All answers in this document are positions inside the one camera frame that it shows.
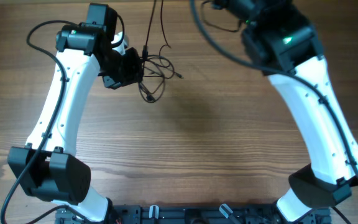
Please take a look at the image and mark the black cable bundle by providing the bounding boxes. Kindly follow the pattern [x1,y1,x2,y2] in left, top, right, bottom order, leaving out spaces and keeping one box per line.
[137,0,183,104]

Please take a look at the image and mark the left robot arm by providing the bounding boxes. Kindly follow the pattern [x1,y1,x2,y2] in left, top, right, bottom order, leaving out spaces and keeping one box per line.
[7,3,143,223]

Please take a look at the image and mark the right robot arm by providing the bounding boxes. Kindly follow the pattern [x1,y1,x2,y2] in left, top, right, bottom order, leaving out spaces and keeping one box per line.
[213,1,358,223]

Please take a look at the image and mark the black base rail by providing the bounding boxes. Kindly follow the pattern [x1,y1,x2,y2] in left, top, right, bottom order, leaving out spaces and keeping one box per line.
[54,203,332,224]

